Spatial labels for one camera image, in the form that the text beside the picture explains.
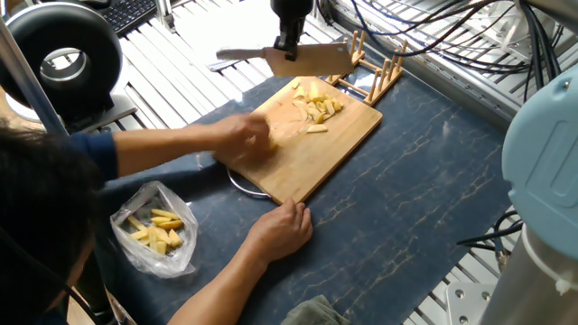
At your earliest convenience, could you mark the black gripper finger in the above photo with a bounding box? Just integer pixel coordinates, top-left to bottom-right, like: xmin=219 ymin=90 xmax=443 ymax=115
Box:
xmin=291 ymin=29 xmax=304 ymax=60
xmin=275 ymin=27 xmax=292 ymax=53

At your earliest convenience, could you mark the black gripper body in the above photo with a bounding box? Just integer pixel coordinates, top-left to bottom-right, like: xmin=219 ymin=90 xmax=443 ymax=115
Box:
xmin=271 ymin=0 xmax=314 ymax=33

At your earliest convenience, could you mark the steel cleaver knife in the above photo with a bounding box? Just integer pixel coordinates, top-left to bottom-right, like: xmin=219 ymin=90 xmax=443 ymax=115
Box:
xmin=216 ymin=42 xmax=355 ymax=79

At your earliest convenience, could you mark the bamboo cutting board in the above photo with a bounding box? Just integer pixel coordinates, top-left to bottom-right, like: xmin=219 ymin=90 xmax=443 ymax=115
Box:
xmin=221 ymin=74 xmax=384 ymax=207

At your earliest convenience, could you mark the person's left forearm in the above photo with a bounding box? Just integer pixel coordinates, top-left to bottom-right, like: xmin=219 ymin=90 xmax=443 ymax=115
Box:
xmin=68 ymin=125 xmax=222 ymax=180

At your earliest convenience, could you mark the person's right forearm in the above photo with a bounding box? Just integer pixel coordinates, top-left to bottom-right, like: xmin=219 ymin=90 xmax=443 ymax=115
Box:
xmin=170 ymin=253 xmax=263 ymax=325

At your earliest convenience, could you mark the person's left hand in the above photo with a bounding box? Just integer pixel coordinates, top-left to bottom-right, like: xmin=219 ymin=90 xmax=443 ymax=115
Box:
xmin=208 ymin=112 xmax=277 ymax=169

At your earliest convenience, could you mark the person's right hand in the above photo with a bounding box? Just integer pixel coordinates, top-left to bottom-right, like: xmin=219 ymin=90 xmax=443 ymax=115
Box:
xmin=242 ymin=200 xmax=313 ymax=265

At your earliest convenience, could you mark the white sheet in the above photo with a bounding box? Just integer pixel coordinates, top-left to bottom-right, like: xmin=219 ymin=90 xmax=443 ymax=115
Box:
xmin=174 ymin=0 xmax=281 ymax=73

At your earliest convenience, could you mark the wooden knife rack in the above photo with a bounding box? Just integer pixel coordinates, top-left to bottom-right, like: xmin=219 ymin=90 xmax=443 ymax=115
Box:
xmin=325 ymin=29 xmax=407 ymax=109

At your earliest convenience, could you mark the black keyboard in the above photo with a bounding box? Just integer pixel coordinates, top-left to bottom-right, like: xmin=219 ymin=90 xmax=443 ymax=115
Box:
xmin=86 ymin=0 xmax=162 ymax=39

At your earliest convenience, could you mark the dark blue marble mat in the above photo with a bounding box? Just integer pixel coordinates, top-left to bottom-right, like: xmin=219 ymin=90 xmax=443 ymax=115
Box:
xmin=86 ymin=50 xmax=525 ymax=325

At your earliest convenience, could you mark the plastic bag of potato sticks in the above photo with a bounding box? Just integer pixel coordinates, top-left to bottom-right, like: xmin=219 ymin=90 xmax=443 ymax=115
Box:
xmin=108 ymin=181 xmax=198 ymax=277

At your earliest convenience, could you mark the wooden pole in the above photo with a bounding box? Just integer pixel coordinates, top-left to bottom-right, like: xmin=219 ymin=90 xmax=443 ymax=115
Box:
xmin=0 ymin=18 xmax=69 ymax=136

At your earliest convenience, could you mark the grey-green cloth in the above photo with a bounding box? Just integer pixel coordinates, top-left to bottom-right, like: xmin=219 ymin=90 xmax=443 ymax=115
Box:
xmin=278 ymin=293 xmax=351 ymax=325

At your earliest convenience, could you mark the metal mounting plate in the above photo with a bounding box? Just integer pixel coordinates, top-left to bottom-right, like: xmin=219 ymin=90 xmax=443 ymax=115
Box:
xmin=443 ymin=280 xmax=507 ymax=325

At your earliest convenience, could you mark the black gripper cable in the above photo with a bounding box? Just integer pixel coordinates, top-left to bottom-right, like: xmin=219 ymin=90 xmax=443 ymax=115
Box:
xmin=312 ymin=0 xmax=552 ymax=91

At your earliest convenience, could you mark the black round ring lamp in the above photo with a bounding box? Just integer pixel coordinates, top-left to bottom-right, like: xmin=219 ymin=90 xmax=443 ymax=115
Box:
xmin=0 ymin=5 xmax=136 ymax=127

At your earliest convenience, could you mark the black cable with plug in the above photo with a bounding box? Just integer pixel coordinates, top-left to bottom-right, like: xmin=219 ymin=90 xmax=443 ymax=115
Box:
xmin=456 ymin=212 xmax=523 ymax=263

